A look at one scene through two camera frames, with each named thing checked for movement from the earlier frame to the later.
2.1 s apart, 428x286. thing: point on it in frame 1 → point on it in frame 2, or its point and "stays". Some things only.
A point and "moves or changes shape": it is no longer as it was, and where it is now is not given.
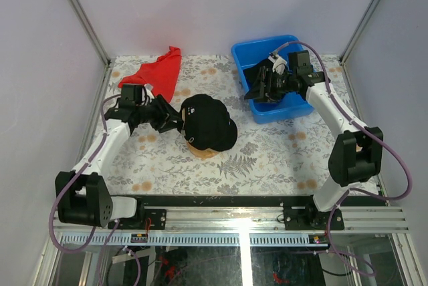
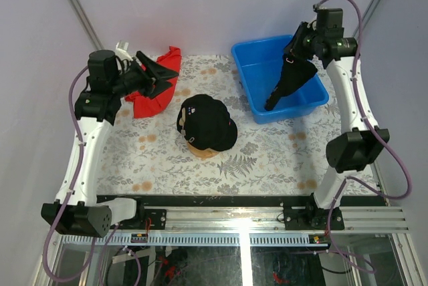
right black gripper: (257, 91) → (293, 48)
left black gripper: (166, 111) → (160, 73)
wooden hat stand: (202, 154) stays
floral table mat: (289, 157) stays
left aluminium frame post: (81, 13) stays
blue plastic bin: (251, 52) stays
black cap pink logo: (206, 123) stays
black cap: (251, 73) moves or changes shape
